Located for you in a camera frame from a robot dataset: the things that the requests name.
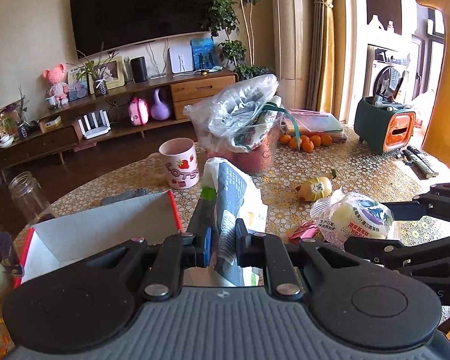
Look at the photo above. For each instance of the black remote control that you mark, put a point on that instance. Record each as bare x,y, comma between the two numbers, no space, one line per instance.
416,157

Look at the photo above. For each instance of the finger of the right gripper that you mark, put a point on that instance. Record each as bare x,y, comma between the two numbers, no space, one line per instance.
406,211

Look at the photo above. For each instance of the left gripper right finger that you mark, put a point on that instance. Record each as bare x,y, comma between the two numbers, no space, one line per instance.
249,246

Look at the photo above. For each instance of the photo frame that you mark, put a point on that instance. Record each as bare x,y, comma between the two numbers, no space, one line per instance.
113,73

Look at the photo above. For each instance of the wooden tv cabinet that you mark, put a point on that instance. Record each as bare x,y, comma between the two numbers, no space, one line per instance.
59,131

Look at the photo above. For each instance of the black cylinder speaker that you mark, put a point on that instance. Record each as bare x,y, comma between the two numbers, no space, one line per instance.
139,70

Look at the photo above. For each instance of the black flat television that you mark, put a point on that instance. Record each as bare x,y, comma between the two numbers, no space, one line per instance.
101,25

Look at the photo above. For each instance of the red white cardboard box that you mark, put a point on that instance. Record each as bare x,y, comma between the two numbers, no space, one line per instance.
59,242

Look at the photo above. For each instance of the grey phone stand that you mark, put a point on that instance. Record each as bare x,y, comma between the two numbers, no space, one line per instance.
10,259

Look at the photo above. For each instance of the pink plush doll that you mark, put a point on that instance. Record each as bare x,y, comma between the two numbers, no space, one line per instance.
59,89

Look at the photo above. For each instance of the pink round toy bag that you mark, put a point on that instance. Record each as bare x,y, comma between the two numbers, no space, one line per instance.
138,111

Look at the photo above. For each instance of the pink strawberry mug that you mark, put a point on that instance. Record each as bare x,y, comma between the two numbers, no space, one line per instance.
178,158

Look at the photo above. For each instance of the round snack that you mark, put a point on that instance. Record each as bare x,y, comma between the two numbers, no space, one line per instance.
342,215

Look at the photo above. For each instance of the white board frame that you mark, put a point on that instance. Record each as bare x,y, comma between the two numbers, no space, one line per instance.
181,59

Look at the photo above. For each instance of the white blue paper packet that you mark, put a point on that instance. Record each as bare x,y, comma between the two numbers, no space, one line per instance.
237,197

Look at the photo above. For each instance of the clear glass jar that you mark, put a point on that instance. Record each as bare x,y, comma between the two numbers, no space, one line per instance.
29,198

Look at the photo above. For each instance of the green orange tissue box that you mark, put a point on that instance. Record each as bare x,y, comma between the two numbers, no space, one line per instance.
384,128

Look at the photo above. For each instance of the small potted grass plant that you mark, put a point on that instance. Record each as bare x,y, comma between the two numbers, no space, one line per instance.
89,68

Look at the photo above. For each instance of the purple gourd vase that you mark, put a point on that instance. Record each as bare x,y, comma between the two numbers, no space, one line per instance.
159,110

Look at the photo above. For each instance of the clear bin with plastic bag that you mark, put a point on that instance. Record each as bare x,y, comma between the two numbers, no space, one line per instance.
242,123

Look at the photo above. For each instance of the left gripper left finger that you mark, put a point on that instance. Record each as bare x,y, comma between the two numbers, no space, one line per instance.
198,249

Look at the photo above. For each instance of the stack of colourful folders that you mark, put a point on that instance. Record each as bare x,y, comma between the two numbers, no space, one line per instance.
312,123

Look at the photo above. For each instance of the tall green potted plant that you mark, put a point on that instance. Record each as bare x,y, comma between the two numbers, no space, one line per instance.
233,19

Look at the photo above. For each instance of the white wifi router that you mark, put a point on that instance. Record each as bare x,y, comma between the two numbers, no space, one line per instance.
94,124

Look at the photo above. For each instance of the orange tangerine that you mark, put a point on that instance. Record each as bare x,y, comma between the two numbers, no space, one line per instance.
316,140
284,139
326,140
294,143
307,146

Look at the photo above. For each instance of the blue picture book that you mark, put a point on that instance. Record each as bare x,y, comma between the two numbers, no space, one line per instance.
203,53

